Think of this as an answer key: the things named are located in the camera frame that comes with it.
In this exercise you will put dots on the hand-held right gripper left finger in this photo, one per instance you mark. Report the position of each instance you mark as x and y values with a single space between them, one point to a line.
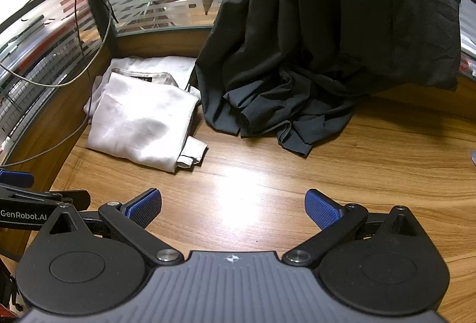
147 205

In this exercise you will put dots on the white shirt with black label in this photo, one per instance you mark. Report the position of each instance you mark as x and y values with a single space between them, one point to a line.
141 122

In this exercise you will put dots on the silver metal disc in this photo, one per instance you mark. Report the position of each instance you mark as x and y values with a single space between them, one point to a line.
473 158

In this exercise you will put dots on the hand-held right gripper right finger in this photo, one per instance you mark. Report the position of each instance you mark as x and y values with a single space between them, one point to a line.
319 207

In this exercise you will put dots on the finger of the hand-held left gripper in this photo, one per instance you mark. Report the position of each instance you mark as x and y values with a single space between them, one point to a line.
16 178
80 200

